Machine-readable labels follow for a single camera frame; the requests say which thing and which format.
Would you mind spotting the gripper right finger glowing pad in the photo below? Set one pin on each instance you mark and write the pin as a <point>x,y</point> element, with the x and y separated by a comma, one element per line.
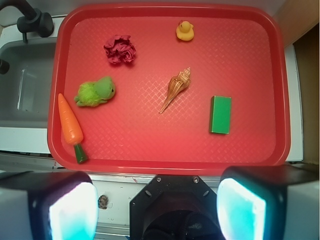
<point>269,203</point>

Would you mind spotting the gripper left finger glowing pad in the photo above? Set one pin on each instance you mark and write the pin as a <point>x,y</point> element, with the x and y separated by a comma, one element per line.
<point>47,206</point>

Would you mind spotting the crumpled red paper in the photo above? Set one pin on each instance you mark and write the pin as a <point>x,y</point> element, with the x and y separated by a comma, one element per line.
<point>119,49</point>

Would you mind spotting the small brown debris piece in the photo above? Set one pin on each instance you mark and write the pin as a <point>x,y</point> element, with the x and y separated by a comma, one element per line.
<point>103,202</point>

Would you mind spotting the orange plastic carrot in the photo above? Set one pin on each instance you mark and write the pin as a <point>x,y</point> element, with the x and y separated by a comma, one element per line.
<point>71,129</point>

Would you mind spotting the green rectangular block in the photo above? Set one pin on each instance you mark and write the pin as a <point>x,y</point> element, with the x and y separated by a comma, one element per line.
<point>220,115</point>

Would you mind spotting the grey sink basin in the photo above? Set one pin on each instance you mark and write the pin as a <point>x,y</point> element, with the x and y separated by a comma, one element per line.
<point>25,89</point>

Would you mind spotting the green plush frog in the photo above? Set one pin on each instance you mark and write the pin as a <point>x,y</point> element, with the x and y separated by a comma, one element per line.
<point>95,93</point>

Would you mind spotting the brown spiral seashell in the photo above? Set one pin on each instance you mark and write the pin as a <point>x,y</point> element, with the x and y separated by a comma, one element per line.
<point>176,85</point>

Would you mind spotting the red plastic tray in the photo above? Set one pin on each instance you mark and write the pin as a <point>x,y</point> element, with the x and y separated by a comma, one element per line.
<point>236,52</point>

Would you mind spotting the black faucet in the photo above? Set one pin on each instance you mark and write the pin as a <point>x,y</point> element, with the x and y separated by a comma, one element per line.
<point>33,19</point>

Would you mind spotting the yellow rubber duck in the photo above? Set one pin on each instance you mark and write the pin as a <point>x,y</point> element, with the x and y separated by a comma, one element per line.
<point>185,31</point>

